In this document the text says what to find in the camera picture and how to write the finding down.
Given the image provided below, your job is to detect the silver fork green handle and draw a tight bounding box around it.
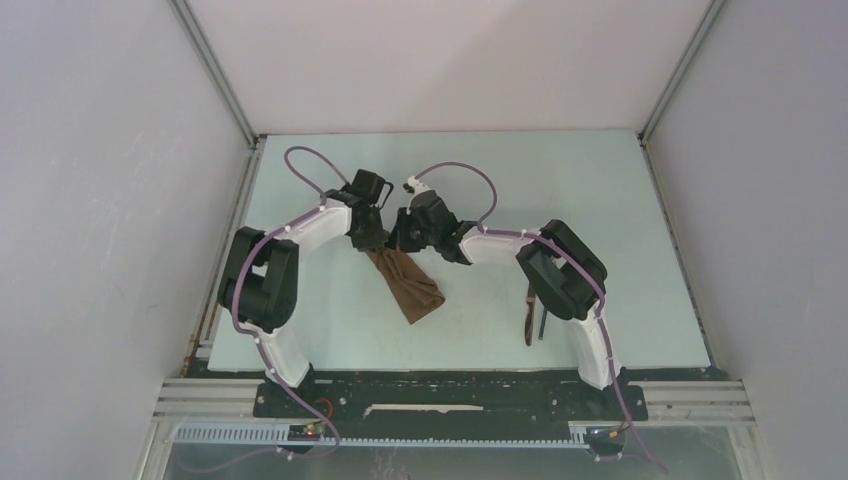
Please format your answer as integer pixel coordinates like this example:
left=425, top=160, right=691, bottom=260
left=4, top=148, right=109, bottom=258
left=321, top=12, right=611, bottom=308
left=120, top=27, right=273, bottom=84
left=537, top=306, right=548, bottom=341

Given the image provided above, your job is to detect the aluminium frame post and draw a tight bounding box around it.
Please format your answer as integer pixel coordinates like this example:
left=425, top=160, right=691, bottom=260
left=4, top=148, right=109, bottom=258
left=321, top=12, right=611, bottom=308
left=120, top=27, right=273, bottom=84
left=167, top=0, right=259, bottom=149
left=638, top=0, right=727, bottom=147

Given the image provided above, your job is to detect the right controller board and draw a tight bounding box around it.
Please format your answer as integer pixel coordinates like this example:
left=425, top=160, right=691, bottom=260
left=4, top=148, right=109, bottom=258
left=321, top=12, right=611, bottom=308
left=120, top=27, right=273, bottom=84
left=586, top=428, right=627, bottom=442

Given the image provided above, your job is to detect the brown cloth napkin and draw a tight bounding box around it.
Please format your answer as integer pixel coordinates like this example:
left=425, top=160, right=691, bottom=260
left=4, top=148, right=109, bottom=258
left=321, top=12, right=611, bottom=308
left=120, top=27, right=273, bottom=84
left=366, top=248, right=445, bottom=325

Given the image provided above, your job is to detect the left aluminium frame post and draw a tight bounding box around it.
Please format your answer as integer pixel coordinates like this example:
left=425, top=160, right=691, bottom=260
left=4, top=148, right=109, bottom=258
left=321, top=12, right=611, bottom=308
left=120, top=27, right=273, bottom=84
left=167, top=0, right=259, bottom=149

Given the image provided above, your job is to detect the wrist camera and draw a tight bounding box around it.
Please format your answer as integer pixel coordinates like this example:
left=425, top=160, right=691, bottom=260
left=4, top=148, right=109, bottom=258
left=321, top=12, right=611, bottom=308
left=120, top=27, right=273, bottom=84
left=349, top=169, right=394, bottom=209
left=403, top=176, right=456, bottom=226

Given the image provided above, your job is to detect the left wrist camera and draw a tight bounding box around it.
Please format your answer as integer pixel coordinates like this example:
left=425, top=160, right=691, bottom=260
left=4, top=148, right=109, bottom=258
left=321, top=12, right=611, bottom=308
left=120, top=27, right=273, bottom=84
left=349, top=169, right=394, bottom=209

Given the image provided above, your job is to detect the right aluminium frame post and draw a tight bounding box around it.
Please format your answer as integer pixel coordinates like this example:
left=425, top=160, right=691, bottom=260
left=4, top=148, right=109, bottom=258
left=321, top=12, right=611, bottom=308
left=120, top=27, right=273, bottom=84
left=638, top=0, right=727, bottom=147

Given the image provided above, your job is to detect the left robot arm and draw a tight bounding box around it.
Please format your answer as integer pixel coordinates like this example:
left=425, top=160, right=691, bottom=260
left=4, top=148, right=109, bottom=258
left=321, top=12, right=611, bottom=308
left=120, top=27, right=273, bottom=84
left=217, top=190, right=385, bottom=417

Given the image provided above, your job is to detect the white cable duct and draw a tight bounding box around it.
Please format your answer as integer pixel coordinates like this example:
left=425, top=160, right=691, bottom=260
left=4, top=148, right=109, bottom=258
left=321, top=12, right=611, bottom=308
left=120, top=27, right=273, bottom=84
left=172, top=423, right=588, bottom=449

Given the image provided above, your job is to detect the controller board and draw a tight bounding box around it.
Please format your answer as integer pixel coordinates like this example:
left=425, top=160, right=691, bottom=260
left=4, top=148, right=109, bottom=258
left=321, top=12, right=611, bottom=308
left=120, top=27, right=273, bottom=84
left=586, top=428, right=627, bottom=442
left=287, top=423, right=324, bottom=442

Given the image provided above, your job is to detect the left controller board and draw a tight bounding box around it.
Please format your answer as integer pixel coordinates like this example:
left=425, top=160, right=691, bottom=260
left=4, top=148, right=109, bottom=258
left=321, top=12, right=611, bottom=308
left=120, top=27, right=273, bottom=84
left=287, top=423, right=324, bottom=442

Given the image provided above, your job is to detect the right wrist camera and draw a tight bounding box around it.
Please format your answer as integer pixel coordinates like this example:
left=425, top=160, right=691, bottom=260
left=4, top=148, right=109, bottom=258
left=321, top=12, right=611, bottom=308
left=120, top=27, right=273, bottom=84
left=403, top=176, right=456, bottom=226

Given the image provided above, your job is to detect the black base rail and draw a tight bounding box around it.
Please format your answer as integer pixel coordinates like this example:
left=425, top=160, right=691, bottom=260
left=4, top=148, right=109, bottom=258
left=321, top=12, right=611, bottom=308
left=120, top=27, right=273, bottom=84
left=253, top=370, right=648, bottom=440

